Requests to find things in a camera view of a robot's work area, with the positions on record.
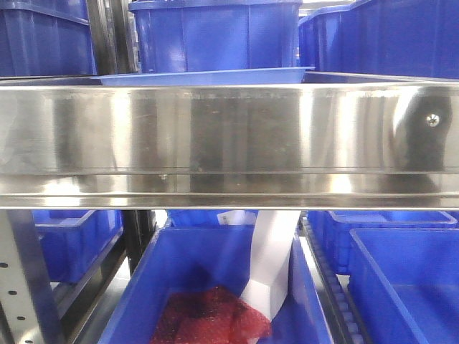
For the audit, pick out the stainless steel shelf rail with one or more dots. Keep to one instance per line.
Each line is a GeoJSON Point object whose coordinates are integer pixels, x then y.
{"type": "Point", "coordinates": [333, 141]}

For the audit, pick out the blue bin upper left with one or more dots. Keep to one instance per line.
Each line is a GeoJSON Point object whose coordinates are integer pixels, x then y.
{"type": "Point", "coordinates": [46, 38]}

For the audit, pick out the blue bin upper centre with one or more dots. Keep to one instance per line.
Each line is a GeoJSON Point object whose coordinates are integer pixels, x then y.
{"type": "Point", "coordinates": [195, 36]}

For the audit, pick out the blue bin upper right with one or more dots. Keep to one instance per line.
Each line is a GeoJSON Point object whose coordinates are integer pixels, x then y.
{"type": "Point", "coordinates": [403, 38]}

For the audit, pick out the shelf screw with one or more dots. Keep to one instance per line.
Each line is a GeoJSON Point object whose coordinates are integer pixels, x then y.
{"type": "Point", "coordinates": [432, 120]}

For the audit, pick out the blue bin lower centre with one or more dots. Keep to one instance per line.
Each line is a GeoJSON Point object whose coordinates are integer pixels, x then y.
{"type": "Point", "coordinates": [192, 260]}

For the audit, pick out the blue bin lower left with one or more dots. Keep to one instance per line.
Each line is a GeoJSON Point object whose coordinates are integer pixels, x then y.
{"type": "Point", "coordinates": [71, 240]}

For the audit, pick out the perforated metal shelf upright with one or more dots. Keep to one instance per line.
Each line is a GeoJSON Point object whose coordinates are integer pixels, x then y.
{"type": "Point", "coordinates": [26, 294]}

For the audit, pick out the blue plastic tray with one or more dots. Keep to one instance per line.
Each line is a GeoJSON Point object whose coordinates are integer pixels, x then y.
{"type": "Point", "coordinates": [263, 76]}

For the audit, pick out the blue bin lower right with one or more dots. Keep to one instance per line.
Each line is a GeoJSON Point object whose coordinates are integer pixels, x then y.
{"type": "Point", "coordinates": [404, 283]}

